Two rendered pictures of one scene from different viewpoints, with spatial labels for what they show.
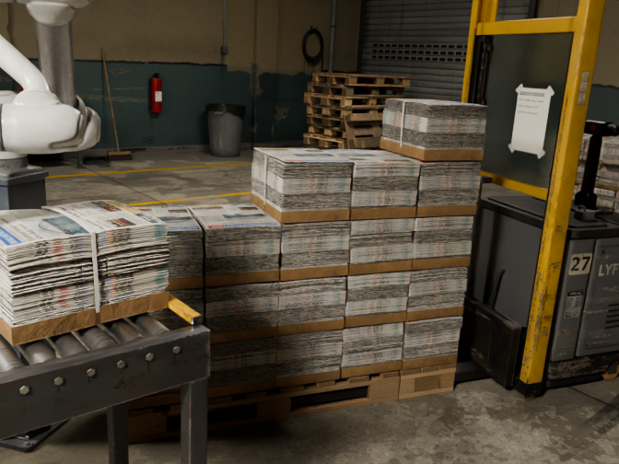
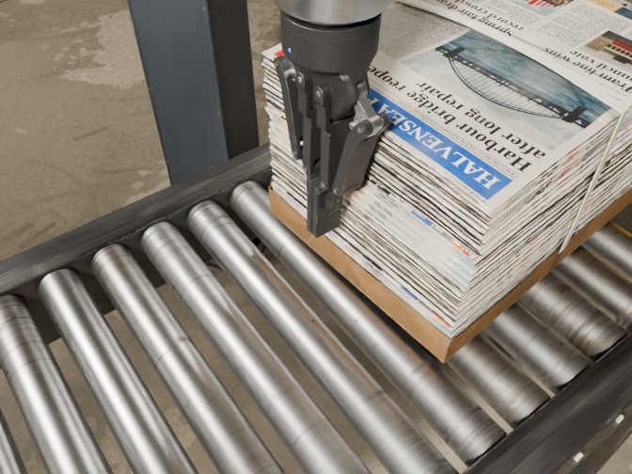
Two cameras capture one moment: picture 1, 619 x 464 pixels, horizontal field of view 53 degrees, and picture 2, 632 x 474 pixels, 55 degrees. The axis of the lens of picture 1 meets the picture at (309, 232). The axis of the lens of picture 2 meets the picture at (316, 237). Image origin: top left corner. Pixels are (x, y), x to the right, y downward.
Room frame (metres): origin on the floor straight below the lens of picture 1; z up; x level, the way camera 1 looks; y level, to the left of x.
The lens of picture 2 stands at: (0.86, 0.73, 1.34)
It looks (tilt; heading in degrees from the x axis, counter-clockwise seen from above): 47 degrees down; 3
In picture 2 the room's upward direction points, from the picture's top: straight up
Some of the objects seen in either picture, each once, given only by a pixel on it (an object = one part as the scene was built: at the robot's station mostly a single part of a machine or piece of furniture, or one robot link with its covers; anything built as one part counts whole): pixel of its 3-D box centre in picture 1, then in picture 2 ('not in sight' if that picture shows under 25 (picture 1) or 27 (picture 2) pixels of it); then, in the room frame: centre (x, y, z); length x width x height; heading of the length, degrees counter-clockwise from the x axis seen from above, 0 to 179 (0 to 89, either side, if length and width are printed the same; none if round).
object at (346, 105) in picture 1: (356, 120); not in sight; (9.18, -0.59, 0.65); 1.33 x 0.94 x 1.30; 133
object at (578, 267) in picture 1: (551, 284); not in sight; (2.98, -1.24, 0.40); 0.69 x 0.55 x 0.80; 22
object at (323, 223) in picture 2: not in sight; (326, 205); (1.29, 0.74, 0.93); 0.03 x 0.01 x 0.07; 130
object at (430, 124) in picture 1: (419, 246); not in sight; (2.68, -0.50, 0.65); 0.39 x 0.30 x 1.29; 22
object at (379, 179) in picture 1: (365, 182); not in sight; (2.57, -0.22, 0.95); 0.38 x 0.29 x 0.23; 21
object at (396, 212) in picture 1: (364, 203); not in sight; (2.57, -0.23, 0.86); 0.38 x 0.29 x 0.04; 21
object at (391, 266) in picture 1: (263, 312); not in sight; (2.41, 0.17, 0.40); 1.16 x 0.38 x 0.51; 112
